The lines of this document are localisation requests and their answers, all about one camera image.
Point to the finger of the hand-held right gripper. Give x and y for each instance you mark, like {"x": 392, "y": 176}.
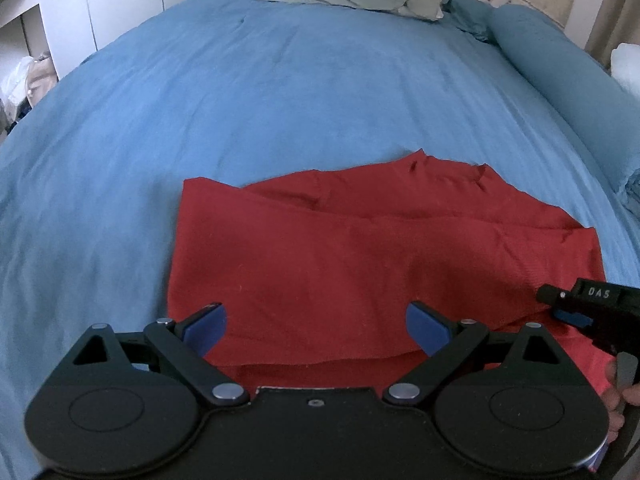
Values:
{"x": 570, "y": 317}
{"x": 552, "y": 294}

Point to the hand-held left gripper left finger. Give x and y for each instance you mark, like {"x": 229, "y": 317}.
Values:
{"x": 207, "y": 329}

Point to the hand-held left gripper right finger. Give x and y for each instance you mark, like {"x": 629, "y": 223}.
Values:
{"x": 425, "y": 331}

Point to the red garment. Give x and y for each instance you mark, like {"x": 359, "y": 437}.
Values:
{"x": 350, "y": 265}

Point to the person's right hand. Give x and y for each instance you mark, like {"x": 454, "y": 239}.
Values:
{"x": 611, "y": 395}

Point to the rolled blue blanket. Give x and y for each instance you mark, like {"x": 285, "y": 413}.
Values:
{"x": 565, "y": 75}

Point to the blue bed duvet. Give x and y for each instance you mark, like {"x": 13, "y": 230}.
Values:
{"x": 240, "y": 110}

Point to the white cushion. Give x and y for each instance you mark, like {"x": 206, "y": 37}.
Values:
{"x": 627, "y": 65}

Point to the beige curtain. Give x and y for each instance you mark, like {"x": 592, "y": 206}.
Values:
{"x": 607, "y": 5}

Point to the beige cloth bag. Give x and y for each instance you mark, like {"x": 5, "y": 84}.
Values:
{"x": 42, "y": 77}

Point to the white plastic bag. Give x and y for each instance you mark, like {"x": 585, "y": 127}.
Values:
{"x": 14, "y": 82}

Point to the white cupboard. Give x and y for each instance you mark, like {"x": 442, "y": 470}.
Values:
{"x": 115, "y": 5}

